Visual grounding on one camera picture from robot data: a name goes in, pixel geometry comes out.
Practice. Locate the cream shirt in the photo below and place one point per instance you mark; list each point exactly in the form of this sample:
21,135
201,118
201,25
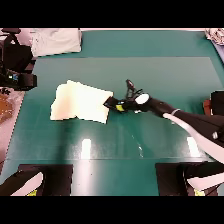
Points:
81,101

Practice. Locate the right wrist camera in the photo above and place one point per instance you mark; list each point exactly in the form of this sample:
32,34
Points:
130,88

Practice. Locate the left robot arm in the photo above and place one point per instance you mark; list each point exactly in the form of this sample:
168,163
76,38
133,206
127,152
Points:
23,184

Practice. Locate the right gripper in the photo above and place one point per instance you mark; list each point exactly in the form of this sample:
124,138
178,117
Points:
117,104

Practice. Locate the patterned white garment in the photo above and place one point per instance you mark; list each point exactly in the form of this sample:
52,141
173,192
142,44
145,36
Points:
216,35

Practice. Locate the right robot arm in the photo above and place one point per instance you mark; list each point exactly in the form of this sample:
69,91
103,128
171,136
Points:
196,123

